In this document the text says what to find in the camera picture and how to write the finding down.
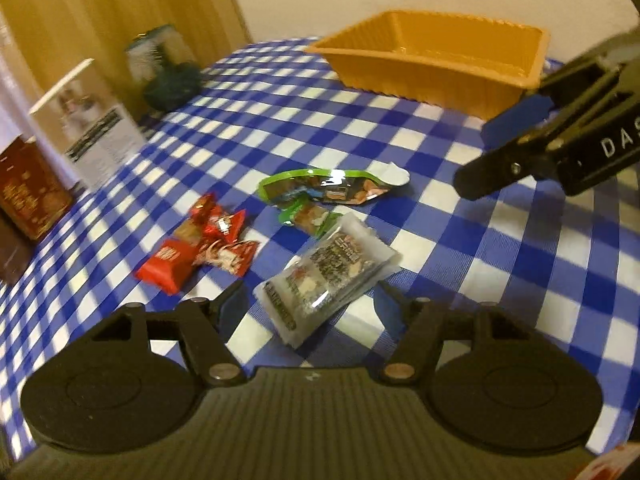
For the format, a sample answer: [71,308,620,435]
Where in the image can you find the small red snack packet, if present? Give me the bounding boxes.
[188,192,217,224]

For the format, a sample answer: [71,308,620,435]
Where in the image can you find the golden curtain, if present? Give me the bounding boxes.
[0,0,251,128]

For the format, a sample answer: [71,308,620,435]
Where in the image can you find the clear grey snack packet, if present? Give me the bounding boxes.
[309,212,402,303]
[254,255,363,349]

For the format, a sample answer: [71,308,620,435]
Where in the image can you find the red cartoon print snack packet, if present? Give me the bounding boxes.
[192,240,259,277]

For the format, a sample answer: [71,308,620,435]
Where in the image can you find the white printed carton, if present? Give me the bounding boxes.
[29,58,149,190]

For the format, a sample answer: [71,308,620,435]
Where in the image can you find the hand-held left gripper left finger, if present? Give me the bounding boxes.
[93,279,246,387]

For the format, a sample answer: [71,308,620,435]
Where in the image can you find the blue checked tablecloth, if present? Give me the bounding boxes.
[0,35,640,463]

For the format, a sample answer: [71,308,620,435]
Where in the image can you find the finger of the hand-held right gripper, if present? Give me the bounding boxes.
[481,31,640,151]
[452,91,622,201]

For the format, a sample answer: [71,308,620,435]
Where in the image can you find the large red snack packet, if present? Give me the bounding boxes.
[135,239,199,295]

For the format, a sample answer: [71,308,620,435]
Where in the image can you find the brown patterned box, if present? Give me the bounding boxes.
[0,210,37,287]
[0,135,77,241]

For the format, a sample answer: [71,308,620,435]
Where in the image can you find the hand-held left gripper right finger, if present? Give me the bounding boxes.
[373,281,532,387]

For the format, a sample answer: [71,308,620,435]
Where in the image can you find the orange plastic tray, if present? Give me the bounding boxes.
[305,9,552,121]

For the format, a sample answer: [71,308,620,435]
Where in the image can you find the large green snack packet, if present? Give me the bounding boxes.
[257,162,412,207]

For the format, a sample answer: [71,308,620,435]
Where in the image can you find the small green snack packet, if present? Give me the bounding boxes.
[278,198,342,237]

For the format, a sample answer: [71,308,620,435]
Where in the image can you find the sheer pale curtain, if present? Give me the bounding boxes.
[0,25,83,196]

